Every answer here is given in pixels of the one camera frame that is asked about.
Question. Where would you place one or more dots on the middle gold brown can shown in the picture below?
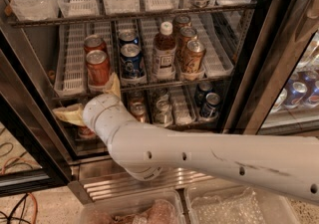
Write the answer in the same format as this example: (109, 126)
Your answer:
(184, 35)

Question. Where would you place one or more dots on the blue pepsi can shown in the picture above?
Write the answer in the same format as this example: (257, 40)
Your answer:
(129, 36)
(132, 61)

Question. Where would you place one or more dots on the bottom front red can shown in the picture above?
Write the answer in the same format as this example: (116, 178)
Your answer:
(85, 133)

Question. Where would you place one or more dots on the bottom rear silver can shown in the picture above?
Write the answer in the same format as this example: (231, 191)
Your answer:
(161, 93)

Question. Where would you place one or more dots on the bottom front silver can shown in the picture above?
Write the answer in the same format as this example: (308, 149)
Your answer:
(163, 115)

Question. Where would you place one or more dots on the wire shelf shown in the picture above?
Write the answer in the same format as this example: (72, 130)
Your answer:
(14, 22)
(89, 91)

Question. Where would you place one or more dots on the bottom front blue can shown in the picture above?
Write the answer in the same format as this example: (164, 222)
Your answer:
(210, 106)

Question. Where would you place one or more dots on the fridge glass door left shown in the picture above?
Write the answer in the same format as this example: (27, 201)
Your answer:
(16, 114)

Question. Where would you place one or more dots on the red coke can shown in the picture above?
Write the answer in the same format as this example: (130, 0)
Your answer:
(94, 42)
(98, 66)

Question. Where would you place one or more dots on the bottom rear gold can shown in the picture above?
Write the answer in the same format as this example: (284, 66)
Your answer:
(136, 97)

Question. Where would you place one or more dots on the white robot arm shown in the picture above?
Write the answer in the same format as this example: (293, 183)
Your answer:
(287, 165)

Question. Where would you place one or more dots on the right clear plastic bin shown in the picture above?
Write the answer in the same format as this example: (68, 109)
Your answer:
(220, 202)

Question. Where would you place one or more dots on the rear gold brown can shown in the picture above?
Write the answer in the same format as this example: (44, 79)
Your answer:
(180, 21)

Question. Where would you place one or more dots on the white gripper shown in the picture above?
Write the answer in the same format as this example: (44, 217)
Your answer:
(97, 111)

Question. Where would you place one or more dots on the steel fridge bottom grille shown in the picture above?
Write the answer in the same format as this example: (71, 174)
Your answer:
(99, 178)

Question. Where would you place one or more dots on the left clear plastic bin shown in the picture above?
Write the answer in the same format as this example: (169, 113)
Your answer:
(162, 206)

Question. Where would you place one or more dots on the clear plastic bin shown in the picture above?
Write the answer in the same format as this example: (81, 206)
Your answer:
(162, 206)
(220, 202)

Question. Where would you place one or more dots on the blue cans neighbouring fridge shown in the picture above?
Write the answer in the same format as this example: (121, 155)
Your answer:
(302, 89)

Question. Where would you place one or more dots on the front blue pepsi can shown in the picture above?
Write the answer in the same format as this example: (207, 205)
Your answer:
(132, 61)

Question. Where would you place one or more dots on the top wire shelf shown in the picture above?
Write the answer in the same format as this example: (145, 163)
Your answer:
(14, 22)

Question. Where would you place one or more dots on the bottom rear blue can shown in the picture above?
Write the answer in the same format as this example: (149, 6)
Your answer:
(202, 89)

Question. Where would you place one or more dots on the gold brown can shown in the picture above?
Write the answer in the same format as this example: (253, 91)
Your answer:
(180, 21)
(192, 56)
(184, 35)

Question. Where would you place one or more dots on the front gold brown can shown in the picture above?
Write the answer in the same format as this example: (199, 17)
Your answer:
(192, 56)

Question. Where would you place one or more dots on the bottom front gold can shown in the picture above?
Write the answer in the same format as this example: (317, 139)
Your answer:
(139, 111)

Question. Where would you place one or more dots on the tea bottle white cap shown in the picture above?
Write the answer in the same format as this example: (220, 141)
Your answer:
(164, 47)

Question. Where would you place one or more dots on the silver can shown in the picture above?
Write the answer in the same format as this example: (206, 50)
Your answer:
(161, 93)
(163, 115)

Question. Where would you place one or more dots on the middle wire shelf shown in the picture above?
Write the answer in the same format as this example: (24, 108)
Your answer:
(89, 91)

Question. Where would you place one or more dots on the rear blue pepsi can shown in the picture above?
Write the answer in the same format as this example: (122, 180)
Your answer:
(129, 36)

